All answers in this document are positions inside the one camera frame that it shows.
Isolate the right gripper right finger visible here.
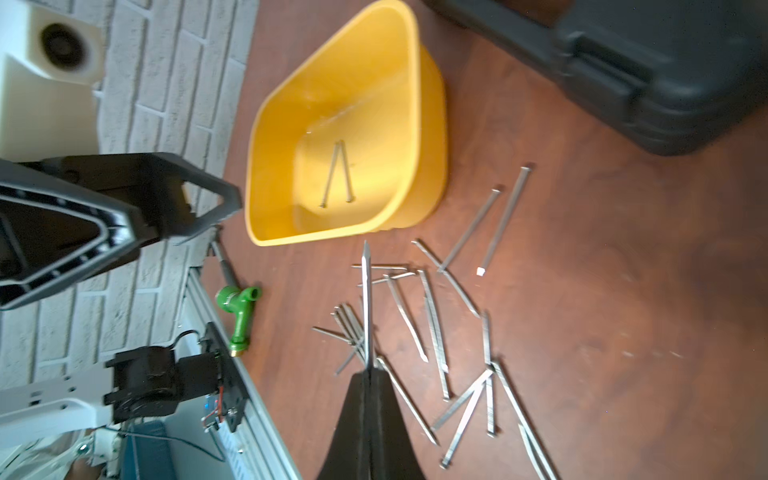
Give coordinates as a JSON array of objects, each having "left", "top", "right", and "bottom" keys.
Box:
[{"left": 370, "top": 368, "right": 425, "bottom": 479}]

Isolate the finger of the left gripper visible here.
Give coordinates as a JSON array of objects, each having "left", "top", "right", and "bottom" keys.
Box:
[
  {"left": 27, "top": 152, "right": 243, "bottom": 244},
  {"left": 1, "top": 158, "right": 150, "bottom": 311}
]

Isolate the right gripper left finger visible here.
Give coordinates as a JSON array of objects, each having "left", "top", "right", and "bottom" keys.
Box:
[{"left": 317, "top": 370, "right": 371, "bottom": 479}]

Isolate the yellow plastic storage box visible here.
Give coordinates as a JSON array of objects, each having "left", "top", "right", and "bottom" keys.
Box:
[{"left": 245, "top": 1, "right": 448, "bottom": 247}]

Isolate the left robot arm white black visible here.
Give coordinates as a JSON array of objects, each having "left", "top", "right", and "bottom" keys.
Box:
[{"left": 1, "top": 153, "right": 249, "bottom": 457}]

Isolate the steel nail long lower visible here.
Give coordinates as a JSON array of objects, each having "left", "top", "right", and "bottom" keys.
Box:
[{"left": 376, "top": 355, "right": 440, "bottom": 446}]

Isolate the steel nail bundle nail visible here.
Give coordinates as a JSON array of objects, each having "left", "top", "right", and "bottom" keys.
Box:
[{"left": 341, "top": 304, "right": 365, "bottom": 363}]

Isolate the steel nail upper pair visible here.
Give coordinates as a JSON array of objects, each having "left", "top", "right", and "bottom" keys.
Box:
[{"left": 437, "top": 187, "right": 502, "bottom": 273}]

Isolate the black plastic tool case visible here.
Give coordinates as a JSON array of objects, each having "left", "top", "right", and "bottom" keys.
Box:
[{"left": 431, "top": 1, "right": 767, "bottom": 156}]

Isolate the aluminium front rail frame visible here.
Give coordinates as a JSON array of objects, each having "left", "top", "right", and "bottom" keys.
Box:
[{"left": 177, "top": 268, "right": 301, "bottom": 479}]

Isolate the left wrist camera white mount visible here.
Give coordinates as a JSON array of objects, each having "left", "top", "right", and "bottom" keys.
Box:
[{"left": 1, "top": 1, "right": 105, "bottom": 163}]

